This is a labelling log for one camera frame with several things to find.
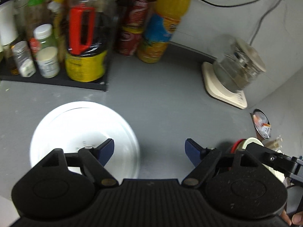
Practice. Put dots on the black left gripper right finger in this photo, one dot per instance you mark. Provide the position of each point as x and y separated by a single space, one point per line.
204 161

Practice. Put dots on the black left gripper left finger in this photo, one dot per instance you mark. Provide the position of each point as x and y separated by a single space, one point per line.
92 161

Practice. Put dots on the red plate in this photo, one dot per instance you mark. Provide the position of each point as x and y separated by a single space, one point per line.
237 145

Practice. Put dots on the white plate with print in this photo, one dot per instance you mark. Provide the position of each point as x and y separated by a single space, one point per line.
79 124

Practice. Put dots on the cream ceramic bowl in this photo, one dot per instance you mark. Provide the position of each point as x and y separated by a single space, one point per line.
256 148

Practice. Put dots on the black kitchen rack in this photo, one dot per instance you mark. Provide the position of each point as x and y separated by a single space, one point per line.
62 79

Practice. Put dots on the person's hand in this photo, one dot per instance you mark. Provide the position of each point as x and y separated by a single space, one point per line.
297 218

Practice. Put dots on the pot with snack packets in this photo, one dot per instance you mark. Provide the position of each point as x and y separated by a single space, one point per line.
261 124

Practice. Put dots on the cream kettle base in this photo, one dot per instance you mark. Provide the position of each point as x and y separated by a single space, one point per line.
216 89

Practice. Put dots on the glass kettle with cream lid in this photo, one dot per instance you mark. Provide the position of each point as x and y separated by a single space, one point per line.
240 66

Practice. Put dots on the small white jar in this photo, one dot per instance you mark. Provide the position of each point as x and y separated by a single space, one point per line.
47 60

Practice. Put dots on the clear spice shaker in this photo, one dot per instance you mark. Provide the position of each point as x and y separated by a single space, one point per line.
23 59

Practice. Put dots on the red drink can lower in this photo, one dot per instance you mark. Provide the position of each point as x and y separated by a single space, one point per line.
130 39

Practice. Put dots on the red drink can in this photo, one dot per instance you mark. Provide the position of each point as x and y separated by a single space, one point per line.
130 39
137 13

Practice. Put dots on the white cap green bottle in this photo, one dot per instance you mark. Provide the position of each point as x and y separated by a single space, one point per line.
44 36

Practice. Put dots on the red drink can upper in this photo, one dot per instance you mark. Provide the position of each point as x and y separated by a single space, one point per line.
137 13

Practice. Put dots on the white cylindrical container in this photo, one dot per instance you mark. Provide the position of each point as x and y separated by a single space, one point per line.
7 24

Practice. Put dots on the brown sauce bottle green label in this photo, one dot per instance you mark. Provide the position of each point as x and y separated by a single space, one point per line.
36 14

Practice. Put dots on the orange juice bottle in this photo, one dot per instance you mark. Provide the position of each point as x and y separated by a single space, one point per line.
160 28

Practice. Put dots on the dark oil bottle red handle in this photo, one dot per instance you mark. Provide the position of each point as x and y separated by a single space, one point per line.
89 38

